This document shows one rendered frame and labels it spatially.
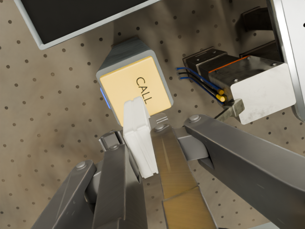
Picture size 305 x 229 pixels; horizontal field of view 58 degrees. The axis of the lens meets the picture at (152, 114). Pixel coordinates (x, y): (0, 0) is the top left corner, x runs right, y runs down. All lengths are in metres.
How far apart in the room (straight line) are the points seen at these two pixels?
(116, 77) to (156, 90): 0.04
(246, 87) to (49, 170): 0.63
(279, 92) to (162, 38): 0.39
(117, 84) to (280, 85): 0.26
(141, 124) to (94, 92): 0.62
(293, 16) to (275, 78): 0.12
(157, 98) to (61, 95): 0.52
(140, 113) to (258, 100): 0.30
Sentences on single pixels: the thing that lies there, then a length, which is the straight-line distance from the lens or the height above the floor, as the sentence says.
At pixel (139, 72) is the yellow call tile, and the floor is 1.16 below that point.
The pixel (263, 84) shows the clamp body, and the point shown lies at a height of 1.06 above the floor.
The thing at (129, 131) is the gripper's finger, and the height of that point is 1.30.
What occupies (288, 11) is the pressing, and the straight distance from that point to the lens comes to 0.52.
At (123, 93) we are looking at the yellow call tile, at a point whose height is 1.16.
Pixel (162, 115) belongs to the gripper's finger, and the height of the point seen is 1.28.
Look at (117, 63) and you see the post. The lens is 0.31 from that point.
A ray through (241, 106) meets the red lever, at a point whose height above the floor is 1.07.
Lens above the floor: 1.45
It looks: 72 degrees down
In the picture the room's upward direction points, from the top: 163 degrees clockwise
